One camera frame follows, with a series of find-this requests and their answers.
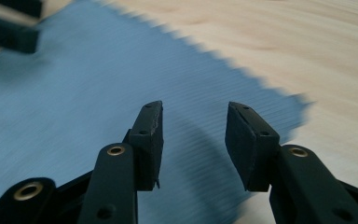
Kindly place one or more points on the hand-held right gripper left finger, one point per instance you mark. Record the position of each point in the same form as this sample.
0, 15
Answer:
118, 180

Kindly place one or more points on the grey-blue cloth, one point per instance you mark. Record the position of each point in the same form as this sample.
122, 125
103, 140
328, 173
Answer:
74, 109

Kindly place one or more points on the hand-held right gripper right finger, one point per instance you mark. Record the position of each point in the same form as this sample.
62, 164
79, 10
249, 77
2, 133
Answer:
292, 180

